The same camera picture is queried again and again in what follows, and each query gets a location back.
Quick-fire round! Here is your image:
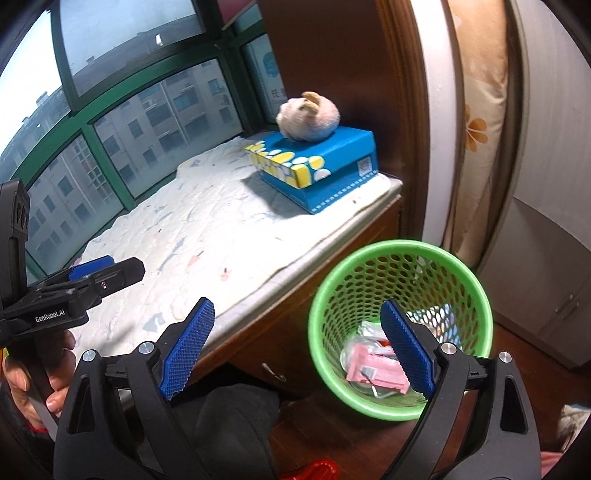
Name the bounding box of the person's left hand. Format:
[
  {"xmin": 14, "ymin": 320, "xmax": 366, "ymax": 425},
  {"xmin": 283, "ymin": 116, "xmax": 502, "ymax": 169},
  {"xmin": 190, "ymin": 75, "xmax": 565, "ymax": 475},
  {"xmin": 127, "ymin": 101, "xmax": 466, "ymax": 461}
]
[{"xmin": 41, "ymin": 330, "xmax": 77, "ymax": 416}]

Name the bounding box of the green plastic mesh basket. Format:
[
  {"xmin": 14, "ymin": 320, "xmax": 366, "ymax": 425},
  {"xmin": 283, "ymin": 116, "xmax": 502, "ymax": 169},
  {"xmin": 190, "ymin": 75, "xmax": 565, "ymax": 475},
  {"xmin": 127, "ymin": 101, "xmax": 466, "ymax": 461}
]
[{"xmin": 308, "ymin": 239, "xmax": 495, "ymax": 422}]

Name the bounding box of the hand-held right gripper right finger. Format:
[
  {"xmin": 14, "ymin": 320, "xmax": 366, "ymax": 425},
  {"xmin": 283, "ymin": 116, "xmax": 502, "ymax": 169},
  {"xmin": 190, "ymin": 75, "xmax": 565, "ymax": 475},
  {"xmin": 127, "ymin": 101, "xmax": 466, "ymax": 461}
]
[{"xmin": 379, "ymin": 299, "xmax": 542, "ymax": 480}]

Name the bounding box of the pink snack wrapper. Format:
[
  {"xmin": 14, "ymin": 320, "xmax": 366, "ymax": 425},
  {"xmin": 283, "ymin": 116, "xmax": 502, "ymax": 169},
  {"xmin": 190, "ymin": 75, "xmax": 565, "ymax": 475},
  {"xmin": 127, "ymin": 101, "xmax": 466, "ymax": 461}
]
[{"xmin": 345, "ymin": 342, "xmax": 409, "ymax": 394}]

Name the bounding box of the pink cloth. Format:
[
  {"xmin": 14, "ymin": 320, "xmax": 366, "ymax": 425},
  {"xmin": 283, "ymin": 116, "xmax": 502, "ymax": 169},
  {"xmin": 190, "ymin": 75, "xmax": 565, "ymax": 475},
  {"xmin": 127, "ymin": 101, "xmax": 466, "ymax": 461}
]
[{"xmin": 538, "ymin": 450, "xmax": 561, "ymax": 476}]

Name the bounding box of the white wardrobe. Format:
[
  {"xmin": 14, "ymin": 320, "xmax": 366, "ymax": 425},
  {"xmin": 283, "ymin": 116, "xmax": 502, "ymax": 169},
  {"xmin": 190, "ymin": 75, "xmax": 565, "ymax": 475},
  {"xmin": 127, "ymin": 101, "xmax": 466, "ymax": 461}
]
[{"xmin": 475, "ymin": 0, "xmax": 591, "ymax": 370}]

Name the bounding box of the white crumpled cloth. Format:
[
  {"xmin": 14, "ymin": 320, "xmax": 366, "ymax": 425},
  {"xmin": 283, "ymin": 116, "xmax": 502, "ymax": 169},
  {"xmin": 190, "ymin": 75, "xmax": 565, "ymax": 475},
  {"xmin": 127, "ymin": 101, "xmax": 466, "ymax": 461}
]
[{"xmin": 556, "ymin": 404, "xmax": 591, "ymax": 448}]

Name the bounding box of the grey apartment building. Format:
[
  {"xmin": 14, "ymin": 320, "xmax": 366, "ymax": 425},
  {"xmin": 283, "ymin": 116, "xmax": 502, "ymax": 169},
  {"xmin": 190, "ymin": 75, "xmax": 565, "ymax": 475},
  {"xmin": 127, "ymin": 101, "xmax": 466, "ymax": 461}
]
[{"xmin": 0, "ymin": 60, "xmax": 243, "ymax": 268}]

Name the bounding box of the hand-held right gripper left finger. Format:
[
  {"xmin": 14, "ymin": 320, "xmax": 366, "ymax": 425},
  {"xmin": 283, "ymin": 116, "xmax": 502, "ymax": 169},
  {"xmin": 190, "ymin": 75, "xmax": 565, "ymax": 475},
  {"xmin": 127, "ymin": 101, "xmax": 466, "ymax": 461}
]
[{"xmin": 53, "ymin": 296, "xmax": 278, "ymax": 480}]

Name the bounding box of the beige plush toy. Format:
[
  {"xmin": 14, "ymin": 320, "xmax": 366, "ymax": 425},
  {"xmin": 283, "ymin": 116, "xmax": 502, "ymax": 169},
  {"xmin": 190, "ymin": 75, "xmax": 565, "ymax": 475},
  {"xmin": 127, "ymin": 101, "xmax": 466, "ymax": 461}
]
[{"xmin": 276, "ymin": 91, "xmax": 341, "ymax": 142}]

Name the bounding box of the beige floral curtain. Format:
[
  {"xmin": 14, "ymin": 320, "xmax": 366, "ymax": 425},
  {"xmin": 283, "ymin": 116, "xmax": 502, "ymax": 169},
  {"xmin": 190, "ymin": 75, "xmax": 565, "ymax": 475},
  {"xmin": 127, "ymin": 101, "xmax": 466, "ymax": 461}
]
[{"xmin": 445, "ymin": 0, "xmax": 515, "ymax": 268}]

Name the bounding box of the white window sign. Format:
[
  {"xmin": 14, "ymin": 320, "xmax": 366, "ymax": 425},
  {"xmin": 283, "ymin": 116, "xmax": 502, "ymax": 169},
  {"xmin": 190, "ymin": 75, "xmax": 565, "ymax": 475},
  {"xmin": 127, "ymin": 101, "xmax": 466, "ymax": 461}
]
[{"xmin": 247, "ymin": 34, "xmax": 282, "ymax": 123}]

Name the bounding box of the blue dotted cardboard box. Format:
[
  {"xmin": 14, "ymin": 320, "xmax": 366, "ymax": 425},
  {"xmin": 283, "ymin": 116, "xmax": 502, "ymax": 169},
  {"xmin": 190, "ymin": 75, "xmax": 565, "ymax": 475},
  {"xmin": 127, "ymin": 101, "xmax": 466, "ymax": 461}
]
[{"xmin": 245, "ymin": 128, "xmax": 380, "ymax": 216}]

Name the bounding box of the dark wooden frame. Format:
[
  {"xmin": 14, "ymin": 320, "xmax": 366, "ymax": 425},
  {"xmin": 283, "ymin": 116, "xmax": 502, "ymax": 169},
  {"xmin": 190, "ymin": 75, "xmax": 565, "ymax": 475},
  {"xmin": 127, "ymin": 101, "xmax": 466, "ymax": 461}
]
[{"xmin": 259, "ymin": 0, "xmax": 430, "ymax": 241}]

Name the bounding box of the dark grey cloth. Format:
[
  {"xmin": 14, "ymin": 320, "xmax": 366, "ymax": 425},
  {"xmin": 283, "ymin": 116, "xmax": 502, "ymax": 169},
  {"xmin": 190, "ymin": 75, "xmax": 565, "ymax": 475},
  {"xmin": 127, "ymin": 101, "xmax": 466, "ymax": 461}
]
[{"xmin": 171, "ymin": 383, "xmax": 282, "ymax": 480}]

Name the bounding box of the brown wooden window seat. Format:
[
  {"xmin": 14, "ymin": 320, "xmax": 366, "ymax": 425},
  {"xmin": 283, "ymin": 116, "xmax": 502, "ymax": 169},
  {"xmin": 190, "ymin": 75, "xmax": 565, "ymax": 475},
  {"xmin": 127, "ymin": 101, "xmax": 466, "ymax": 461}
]
[{"xmin": 194, "ymin": 194, "xmax": 407, "ymax": 402}]

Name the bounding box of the red plastic object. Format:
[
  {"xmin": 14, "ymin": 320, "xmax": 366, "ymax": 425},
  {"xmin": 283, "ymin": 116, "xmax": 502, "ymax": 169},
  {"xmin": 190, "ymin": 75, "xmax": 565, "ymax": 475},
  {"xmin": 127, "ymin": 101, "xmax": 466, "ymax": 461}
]
[{"xmin": 284, "ymin": 458, "xmax": 340, "ymax": 480}]

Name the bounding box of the green window frame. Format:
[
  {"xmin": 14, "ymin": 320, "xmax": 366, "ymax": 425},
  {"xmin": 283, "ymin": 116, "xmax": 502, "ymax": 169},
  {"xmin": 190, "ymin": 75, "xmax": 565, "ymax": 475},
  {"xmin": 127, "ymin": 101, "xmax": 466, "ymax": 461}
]
[{"xmin": 0, "ymin": 0, "xmax": 278, "ymax": 278}]

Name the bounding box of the white quilted mat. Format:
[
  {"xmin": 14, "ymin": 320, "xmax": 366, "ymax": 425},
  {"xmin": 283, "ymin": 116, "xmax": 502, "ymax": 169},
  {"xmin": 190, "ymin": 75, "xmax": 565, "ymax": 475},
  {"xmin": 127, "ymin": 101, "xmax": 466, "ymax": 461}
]
[{"xmin": 65, "ymin": 136, "xmax": 403, "ymax": 365}]

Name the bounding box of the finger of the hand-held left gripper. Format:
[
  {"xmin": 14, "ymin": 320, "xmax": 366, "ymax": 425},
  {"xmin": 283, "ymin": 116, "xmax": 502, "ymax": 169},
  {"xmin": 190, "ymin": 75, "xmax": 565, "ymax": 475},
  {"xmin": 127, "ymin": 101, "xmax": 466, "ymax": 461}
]
[
  {"xmin": 68, "ymin": 255, "xmax": 116, "ymax": 281},
  {"xmin": 28, "ymin": 257, "xmax": 147, "ymax": 306}
]

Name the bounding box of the clear plastic wrapper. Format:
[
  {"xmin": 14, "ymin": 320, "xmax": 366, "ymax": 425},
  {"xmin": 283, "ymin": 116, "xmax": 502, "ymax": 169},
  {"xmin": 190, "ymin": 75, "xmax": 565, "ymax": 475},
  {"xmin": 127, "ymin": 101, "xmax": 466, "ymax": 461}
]
[{"xmin": 358, "ymin": 320, "xmax": 386, "ymax": 344}]

